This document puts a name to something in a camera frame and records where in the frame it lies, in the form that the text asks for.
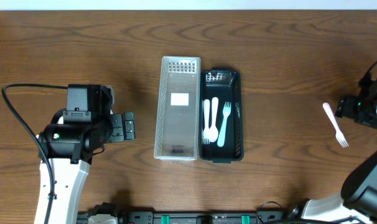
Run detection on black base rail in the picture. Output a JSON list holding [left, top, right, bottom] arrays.
[[76, 203, 287, 224]]

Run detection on dark green plastic basket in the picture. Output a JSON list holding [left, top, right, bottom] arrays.
[[199, 67, 244, 164]]

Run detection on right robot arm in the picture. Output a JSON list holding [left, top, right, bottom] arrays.
[[290, 70, 377, 223]]

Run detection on white plastic fork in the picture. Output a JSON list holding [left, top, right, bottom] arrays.
[[322, 103, 349, 147], [203, 99, 210, 145]]

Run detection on clear perforated plastic basket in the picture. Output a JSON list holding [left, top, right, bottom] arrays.
[[154, 56, 201, 161]]

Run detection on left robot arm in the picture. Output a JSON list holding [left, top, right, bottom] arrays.
[[35, 84, 136, 223]]

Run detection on pale pink plastic fork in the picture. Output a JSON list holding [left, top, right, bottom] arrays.
[[209, 97, 219, 142]]

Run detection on mint green plastic fork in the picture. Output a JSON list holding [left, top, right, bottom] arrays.
[[217, 101, 231, 147]]

